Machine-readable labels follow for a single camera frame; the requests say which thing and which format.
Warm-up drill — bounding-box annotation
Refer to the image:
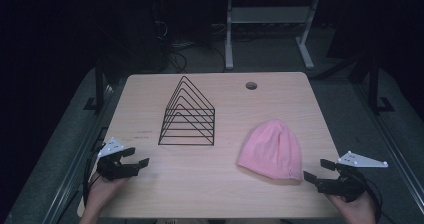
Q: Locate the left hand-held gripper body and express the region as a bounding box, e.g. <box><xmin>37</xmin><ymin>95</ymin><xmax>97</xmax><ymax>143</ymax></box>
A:
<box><xmin>96</xmin><ymin>136</ymin><xmax>141</xmax><ymax>182</ymax></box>

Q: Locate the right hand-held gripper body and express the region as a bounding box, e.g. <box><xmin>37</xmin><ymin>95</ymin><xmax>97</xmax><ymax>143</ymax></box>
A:
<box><xmin>316</xmin><ymin>150</ymin><xmax>389</xmax><ymax>204</ymax></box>

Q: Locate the pink knit hat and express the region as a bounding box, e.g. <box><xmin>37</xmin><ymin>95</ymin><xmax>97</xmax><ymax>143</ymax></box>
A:
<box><xmin>236</xmin><ymin>118</ymin><xmax>304</xmax><ymax>182</ymax></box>

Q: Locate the person's left hand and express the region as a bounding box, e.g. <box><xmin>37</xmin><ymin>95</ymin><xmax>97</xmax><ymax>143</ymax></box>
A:
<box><xmin>79</xmin><ymin>173</ymin><xmax>128</xmax><ymax>224</ymax></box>

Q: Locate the person's right hand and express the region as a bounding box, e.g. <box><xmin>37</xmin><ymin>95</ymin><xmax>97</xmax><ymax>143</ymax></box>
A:
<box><xmin>327</xmin><ymin>191</ymin><xmax>377</xmax><ymax>224</ymax></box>

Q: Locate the black metal stand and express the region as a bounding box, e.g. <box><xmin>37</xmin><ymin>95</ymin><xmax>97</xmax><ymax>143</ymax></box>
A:
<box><xmin>82</xmin><ymin>55</ymin><xmax>116</xmax><ymax>114</ymax></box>
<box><xmin>367</xmin><ymin>55</ymin><xmax>395</xmax><ymax>116</ymax></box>

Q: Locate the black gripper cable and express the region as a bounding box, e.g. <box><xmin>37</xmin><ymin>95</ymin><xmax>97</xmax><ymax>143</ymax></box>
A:
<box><xmin>82</xmin><ymin>145</ymin><xmax>103</xmax><ymax>207</ymax></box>
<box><xmin>348</xmin><ymin>168</ymin><xmax>384</xmax><ymax>224</ymax></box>

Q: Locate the aluminium floor rail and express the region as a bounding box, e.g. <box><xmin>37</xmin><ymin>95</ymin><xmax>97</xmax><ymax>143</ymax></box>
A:
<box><xmin>354</xmin><ymin>83</ymin><xmax>424</xmax><ymax>216</ymax></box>
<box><xmin>41</xmin><ymin>83</ymin><xmax>116</xmax><ymax>224</ymax></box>

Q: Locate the black wire file rack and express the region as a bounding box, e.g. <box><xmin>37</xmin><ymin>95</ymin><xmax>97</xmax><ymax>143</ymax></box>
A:
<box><xmin>157</xmin><ymin>75</ymin><xmax>216</xmax><ymax>147</ymax></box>

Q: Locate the tangle of floor cables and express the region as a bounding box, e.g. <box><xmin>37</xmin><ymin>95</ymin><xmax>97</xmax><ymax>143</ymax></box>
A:
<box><xmin>153</xmin><ymin>19</ymin><xmax>228</xmax><ymax>74</ymax></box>

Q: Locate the white metal desk frame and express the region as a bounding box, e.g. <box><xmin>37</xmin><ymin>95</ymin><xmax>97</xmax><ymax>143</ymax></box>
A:
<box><xmin>224</xmin><ymin>0</ymin><xmax>322</xmax><ymax>71</ymax></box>

